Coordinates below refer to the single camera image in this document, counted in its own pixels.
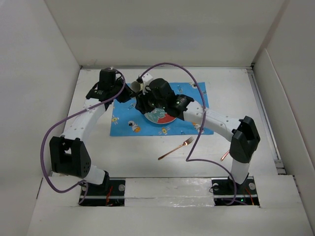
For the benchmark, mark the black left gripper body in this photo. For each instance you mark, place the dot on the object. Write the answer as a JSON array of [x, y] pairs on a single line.
[[124, 95]]

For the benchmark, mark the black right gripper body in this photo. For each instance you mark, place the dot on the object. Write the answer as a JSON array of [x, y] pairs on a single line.
[[147, 103]]

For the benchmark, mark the red and teal plate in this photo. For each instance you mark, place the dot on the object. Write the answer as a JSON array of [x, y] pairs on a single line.
[[159, 116]]

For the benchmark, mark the light green mug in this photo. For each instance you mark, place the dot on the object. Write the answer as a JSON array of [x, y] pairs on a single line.
[[137, 86]]

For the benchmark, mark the blue patterned placemat cloth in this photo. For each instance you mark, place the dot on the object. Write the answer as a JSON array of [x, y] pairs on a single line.
[[127, 121]]

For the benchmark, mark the copper fork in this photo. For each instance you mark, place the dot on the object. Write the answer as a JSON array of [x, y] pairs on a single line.
[[184, 144]]

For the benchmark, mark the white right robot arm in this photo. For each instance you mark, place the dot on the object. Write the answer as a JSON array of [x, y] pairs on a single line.
[[241, 133]]

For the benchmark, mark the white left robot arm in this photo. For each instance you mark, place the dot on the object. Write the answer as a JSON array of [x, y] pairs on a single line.
[[69, 155]]

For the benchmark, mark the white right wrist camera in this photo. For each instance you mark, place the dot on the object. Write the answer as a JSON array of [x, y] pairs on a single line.
[[144, 81]]

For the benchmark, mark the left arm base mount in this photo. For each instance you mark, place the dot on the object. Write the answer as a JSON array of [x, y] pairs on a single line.
[[99, 196]]

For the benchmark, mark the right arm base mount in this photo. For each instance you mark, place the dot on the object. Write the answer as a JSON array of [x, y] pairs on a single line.
[[225, 195]]

